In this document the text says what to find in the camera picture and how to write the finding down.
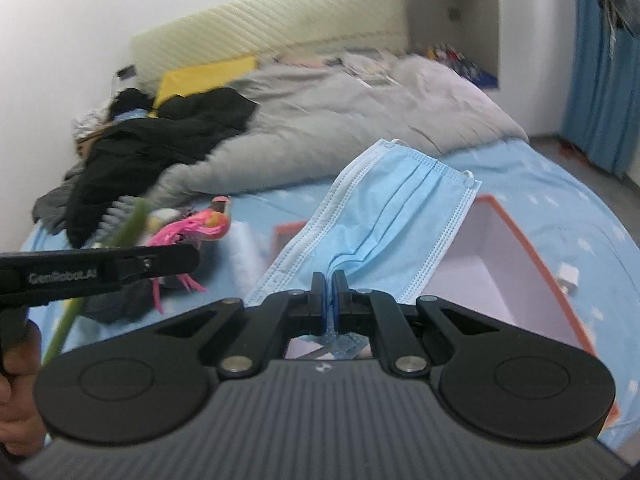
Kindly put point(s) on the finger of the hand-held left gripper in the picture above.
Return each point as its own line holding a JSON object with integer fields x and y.
{"x": 160, "y": 262}

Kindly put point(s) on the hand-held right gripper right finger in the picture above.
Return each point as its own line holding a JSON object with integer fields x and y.
{"x": 341, "y": 292}

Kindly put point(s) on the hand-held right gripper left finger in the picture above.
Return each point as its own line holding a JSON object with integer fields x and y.
{"x": 320, "y": 305}

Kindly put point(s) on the green massage stick grey head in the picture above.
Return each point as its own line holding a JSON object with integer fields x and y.
{"x": 67, "y": 327}

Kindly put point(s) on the pink feathered flamingo toy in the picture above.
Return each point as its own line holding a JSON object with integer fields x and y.
{"x": 205, "y": 222}

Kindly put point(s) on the blue face mask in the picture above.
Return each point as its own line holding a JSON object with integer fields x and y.
{"x": 390, "y": 200}

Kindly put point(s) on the orange cardboard box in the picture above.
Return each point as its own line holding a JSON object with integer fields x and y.
{"x": 500, "y": 270}

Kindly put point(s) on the person's left hand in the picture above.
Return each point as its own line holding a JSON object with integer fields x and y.
{"x": 20, "y": 410}

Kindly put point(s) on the grey penguin plush toy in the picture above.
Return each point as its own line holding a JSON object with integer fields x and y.
{"x": 120, "y": 302}

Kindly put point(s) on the dark grey garment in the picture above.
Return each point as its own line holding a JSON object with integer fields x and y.
{"x": 50, "y": 205}

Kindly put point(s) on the black jacket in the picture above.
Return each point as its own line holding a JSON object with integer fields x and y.
{"x": 150, "y": 150}

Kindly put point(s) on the brown cardboard box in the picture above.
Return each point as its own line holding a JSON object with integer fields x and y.
{"x": 90, "y": 147}

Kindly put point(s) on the blue patterned packet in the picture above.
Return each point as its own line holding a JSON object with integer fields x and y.
{"x": 131, "y": 114}

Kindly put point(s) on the crumpled white cloth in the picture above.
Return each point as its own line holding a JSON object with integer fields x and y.
{"x": 90, "y": 122}

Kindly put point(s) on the grey duvet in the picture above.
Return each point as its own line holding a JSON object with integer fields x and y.
{"x": 325, "y": 125}

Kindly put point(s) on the yellow pillow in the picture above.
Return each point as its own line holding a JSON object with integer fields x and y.
{"x": 210, "y": 77}

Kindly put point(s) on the light blue printed bed sheet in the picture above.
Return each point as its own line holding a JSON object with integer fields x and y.
{"x": 550, "y": 200}

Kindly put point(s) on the book on duvet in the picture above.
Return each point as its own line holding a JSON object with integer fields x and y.
{"x": 365, "y": 65}

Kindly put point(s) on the white charger plug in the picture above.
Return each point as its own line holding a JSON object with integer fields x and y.
{"x": 570, "y": 280}

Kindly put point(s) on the blue storage box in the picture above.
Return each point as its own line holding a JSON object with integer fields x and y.
{"x": 480, "y": 75}

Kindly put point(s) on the row of small bottles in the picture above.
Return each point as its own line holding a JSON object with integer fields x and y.
{"x": 444, "y": 53}

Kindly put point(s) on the cream padded headboard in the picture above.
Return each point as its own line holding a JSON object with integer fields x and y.
{"x": 275, "y": 25}

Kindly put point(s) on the blue curtain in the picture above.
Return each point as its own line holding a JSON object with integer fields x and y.
{"x": 600, "y": 85}

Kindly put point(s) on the dark wall switch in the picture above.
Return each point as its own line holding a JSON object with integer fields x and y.
{"x": 454, "y": 13}

